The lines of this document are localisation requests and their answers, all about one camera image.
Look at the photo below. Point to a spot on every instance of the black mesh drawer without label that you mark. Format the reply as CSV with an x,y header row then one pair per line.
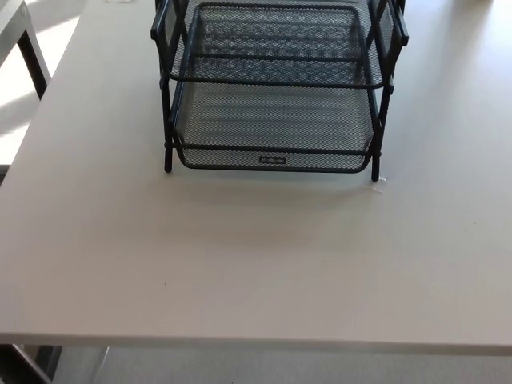
x,y
280,40

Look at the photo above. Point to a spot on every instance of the grey side table dark legs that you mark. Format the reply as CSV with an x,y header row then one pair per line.
x,y
34,64

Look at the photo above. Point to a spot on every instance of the black mesh drawer with label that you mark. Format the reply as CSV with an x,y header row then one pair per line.
x,y
272,120

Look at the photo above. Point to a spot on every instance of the silver desk leg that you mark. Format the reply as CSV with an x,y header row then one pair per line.
x,y
101,366

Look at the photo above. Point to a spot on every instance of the clear tape scrap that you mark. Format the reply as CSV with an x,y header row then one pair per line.
x,y
379,185

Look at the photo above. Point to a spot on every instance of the black desk leg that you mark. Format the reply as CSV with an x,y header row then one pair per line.
x,y
24,366

